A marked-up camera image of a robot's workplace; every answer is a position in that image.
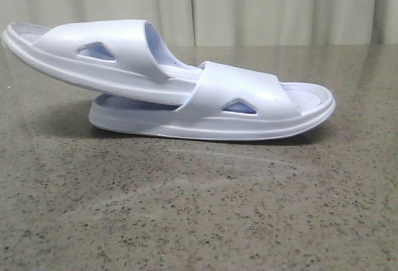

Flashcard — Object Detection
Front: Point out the light blue slipper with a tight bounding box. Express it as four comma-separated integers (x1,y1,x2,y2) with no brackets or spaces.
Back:
2,19,202,105
89,62,335,141

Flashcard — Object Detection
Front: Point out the beige background curtain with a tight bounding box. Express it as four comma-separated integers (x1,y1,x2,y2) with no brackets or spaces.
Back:
1,0,397,46

